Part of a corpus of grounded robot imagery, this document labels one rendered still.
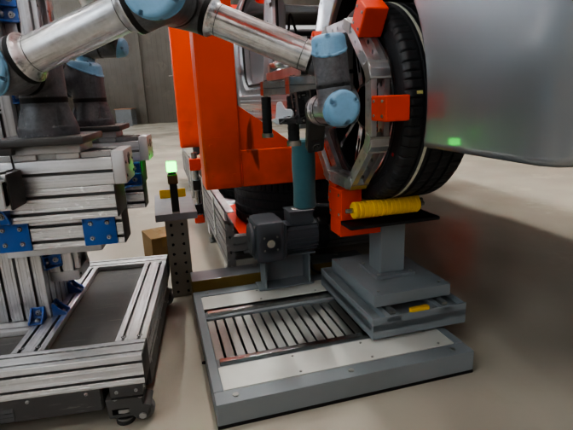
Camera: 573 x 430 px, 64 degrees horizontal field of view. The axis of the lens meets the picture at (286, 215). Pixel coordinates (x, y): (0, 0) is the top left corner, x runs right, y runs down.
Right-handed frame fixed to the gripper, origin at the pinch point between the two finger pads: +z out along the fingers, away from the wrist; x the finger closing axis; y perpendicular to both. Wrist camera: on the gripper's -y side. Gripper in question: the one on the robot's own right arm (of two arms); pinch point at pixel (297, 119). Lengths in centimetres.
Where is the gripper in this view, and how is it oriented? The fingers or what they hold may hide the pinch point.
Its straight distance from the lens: 131.8
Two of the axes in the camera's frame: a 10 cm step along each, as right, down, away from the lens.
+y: -1.4, -9.6, -2.4
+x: -9.5, 2.0, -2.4
